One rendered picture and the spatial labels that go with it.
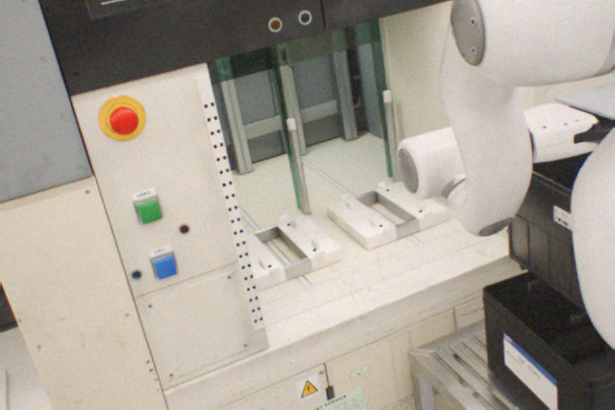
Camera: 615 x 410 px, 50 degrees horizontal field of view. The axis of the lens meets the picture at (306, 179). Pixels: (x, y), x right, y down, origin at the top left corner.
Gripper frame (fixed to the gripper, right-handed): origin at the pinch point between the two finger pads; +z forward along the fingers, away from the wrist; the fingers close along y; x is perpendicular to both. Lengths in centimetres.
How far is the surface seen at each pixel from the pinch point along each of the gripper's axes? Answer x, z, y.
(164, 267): -15, -65, -22
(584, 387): -33.6, -14.4, 12.8
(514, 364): -41.6, -14.5, -4.1
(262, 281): -36, -47, -45
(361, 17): 16.0, -24.7, -26.4
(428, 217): -35, -7, -48
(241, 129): -24, -33, -110
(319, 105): -24, -7, -117
